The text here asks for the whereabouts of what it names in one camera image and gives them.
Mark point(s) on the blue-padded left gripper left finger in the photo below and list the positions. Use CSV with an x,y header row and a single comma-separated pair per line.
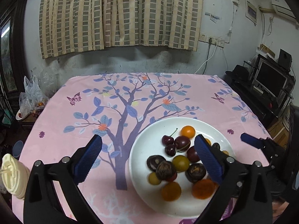
x,y
84,158

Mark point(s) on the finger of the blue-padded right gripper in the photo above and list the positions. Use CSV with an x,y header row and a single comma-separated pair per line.
x,y
251,140

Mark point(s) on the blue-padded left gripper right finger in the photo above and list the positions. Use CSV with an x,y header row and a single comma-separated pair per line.
x,y
205,152

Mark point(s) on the large orange mandarin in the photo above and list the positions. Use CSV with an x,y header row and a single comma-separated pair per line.
x,y
203,189

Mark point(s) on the yellow orange fruit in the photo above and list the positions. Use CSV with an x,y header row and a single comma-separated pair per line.
x,y
171,192

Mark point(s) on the cardboard box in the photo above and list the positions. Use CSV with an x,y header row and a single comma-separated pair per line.
x,y
279,133

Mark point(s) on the yellow green plum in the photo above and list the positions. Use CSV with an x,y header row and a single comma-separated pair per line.
x,y
181,163

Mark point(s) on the dark plum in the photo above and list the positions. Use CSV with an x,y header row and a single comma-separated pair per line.
x,y
182,143

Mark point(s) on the small orange kumquat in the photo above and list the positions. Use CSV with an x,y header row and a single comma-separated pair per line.
x,y
188,131

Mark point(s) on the dark red cherry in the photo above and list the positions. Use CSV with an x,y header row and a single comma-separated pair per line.
x,y
168,139

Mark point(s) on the pink floral tablecloth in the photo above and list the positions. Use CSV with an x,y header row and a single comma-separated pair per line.
x,y
119,107

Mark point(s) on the small yellow green fruit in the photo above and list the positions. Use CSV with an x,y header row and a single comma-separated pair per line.
x,y
153,179

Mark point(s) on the white round plate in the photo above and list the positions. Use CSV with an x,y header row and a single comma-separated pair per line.
x,y
149,143

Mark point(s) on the black monitor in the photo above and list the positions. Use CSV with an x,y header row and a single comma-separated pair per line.
x,y
272,80

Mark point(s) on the black hat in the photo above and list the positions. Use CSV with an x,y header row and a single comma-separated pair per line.
x,y
239,73

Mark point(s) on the cream lidded drink bottle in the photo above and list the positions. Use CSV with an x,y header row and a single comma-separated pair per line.
x,y
15,176

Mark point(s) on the white plastic bag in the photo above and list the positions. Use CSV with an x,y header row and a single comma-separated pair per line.
x,y
31,100

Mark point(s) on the black speaker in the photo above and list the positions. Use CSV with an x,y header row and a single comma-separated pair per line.
x,y
285,60

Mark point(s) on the white air conditioner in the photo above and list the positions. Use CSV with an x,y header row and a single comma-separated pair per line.
x,y
283,10

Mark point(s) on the beige checked curtain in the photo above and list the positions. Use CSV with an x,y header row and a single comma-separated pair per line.
x,y
75,26

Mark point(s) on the dark wooden cabinet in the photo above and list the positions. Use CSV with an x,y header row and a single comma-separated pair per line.
x,y
13,64

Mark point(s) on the white wall power strip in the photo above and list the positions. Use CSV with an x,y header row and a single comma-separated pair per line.
x,y
217,41

